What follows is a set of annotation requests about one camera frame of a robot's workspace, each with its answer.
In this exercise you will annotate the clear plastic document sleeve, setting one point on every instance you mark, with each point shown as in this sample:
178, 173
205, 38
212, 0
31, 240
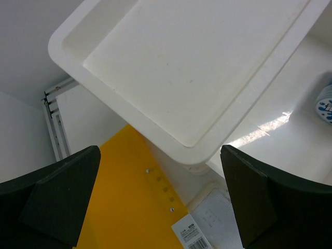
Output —
210, 222

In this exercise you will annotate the blue cleaning gel jar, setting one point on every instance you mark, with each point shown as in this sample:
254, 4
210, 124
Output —
323, 104

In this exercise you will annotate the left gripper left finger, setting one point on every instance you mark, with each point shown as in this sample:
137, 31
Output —
47, 207

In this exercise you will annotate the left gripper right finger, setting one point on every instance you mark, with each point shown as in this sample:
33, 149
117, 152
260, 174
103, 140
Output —
273, 208

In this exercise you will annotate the white drawer cabinet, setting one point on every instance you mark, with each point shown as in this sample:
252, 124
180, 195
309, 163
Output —
168, 68

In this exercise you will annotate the yellow plastic folder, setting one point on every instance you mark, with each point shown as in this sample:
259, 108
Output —
133, 204

